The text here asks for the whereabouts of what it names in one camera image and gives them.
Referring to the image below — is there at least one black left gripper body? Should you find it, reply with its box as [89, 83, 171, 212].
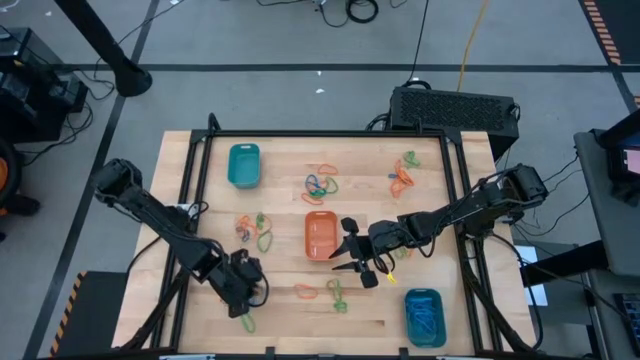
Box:
[213, 248, 270, 308]

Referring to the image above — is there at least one black cable coil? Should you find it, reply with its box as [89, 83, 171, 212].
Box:
[344, 0, 380, 25]

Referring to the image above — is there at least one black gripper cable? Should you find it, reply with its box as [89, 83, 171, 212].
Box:
[246, 268, 272, 309]

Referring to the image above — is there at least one orange plastic basket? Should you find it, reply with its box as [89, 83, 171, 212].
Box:
[303, 209, 340, 263]

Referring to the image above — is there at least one black equipment cart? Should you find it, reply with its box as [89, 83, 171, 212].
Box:
[0, 27, 91, 144]

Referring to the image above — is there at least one black keyboard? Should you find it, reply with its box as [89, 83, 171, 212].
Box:
[613, 292, 640, 354]

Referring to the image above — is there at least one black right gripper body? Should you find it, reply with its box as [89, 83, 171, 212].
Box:
[341, 217, 402, 290]

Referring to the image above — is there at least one grey desk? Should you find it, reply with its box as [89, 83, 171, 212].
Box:
[573, 128, 640, 279]

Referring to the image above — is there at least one black pole stand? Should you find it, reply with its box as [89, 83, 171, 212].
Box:
[52, 0, 154, 99]

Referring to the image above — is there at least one teal plastic basket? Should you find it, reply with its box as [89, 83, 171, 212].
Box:
[226, 142, 263, 191]

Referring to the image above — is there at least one black computer tower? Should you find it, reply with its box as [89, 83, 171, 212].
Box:
[388, 85, 521, 161]

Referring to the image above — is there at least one yellow cable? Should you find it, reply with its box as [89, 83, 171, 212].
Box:
[456, 0, 491, 94]

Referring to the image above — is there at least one black orange floor machine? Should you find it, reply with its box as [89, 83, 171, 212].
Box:
[0, 138, 42, 221]

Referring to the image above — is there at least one black desk support bar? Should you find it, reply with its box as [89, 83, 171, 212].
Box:
[519, 239, 609, 287]

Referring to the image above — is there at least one black hazard-striped floor mat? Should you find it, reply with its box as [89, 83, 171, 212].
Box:
[48, 270, 130, 359]
[581, 0, 640, 66]

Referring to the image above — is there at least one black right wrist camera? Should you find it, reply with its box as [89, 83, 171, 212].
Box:
[370, 219, 401, 248]

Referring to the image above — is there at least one thin black cable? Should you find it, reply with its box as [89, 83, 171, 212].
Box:
[403, 0, 431, 89]

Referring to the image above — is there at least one blue plastic basket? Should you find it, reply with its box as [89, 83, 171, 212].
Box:
[403, 287, 448, 350]

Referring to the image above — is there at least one black laptop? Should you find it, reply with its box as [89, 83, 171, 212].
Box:
[597, 107, 640, 201]

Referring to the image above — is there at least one black aluminium table frame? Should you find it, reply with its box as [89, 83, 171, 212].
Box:
[117, 112, 539, 359]

